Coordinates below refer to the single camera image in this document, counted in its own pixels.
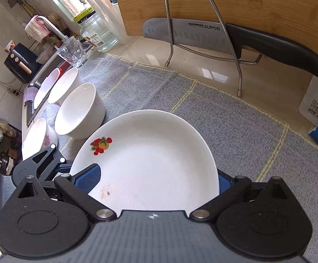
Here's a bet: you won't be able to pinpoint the glass jar green lid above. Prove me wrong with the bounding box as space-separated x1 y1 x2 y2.
78 11 119 52

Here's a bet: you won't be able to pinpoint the white plate with fruit print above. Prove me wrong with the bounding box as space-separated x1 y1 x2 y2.
70 110 220 214

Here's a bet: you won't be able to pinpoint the clear glass mug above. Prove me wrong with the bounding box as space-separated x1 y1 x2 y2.
57 36 88 68

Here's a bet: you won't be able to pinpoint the plastic wrap roll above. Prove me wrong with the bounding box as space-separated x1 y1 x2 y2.
86 0 130 45

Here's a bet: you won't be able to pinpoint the plain white bowl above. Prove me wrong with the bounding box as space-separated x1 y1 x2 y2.
54 83 105 140

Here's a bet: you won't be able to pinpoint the bamboo cutting board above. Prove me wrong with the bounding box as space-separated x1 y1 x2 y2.
111 0 318 61

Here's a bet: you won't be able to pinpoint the grey checked table mat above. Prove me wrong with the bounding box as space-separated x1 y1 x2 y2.
79 53 318 262

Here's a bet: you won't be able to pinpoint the grey knife black handle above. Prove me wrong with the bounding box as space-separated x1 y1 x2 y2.
143 18 318 83

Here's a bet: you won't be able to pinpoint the steel kitchen faucet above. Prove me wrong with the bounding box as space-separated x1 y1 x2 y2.
35 16 69 43

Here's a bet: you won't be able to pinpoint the black air fryer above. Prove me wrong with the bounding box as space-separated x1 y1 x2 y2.
4 43 42 84

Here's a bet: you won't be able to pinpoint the white bowl pink flowers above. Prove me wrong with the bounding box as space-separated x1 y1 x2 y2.
22 118 58 160

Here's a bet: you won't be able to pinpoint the steel wire knife rack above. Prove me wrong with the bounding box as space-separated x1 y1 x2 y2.
164 0 263 98

